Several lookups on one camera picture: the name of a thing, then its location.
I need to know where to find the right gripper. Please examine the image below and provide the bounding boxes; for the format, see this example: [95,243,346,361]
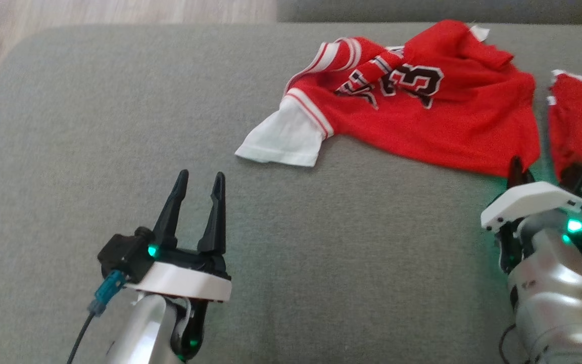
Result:
[481,157,582,232]

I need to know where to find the left camera cable blue plug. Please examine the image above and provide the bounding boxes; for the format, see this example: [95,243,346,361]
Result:
[66,269,127,364]

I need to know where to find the red Bulls basketball shorts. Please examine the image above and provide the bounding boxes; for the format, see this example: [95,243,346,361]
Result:
[546,69,582,193]

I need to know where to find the red white basketball jersey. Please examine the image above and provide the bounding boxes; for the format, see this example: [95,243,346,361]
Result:
[234,19,542,177]

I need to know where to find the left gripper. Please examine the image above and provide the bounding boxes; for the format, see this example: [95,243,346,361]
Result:
[125,170,232,303]

